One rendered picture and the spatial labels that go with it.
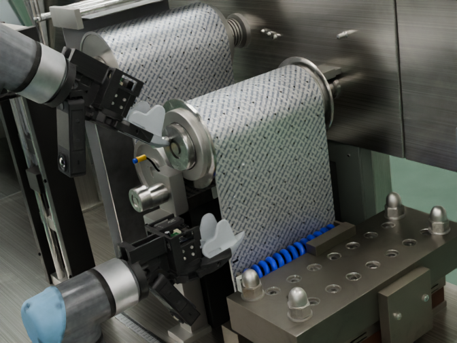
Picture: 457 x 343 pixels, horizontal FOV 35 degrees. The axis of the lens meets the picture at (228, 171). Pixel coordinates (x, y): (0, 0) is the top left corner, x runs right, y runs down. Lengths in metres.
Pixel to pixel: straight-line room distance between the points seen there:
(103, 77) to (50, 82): 0.09
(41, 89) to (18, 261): 0.78
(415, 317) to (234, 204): 0.33
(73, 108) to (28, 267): 0.71
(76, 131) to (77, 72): 0.08
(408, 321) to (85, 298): 0.50
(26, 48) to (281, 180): 0.47
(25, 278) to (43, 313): 0.64
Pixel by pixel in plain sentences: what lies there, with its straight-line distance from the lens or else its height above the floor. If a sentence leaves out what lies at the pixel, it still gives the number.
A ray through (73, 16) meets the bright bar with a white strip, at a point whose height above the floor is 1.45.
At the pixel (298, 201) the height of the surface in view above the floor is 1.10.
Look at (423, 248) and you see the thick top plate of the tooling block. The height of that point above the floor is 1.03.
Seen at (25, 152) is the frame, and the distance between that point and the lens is 1.44.
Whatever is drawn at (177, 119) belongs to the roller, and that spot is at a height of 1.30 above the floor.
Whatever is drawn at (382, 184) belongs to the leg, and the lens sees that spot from 1.61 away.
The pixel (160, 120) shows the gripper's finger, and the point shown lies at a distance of 1.10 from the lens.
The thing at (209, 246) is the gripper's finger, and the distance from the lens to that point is 1.12.
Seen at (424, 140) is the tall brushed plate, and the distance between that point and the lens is 1.23.
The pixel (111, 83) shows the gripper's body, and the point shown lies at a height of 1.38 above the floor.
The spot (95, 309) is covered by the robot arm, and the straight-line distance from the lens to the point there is 1.02.
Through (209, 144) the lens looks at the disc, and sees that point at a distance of 1.09.
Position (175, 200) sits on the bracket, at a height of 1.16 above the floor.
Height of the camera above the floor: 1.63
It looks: 22 degrees down
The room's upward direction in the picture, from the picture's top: 9 degrees counter-clockwise
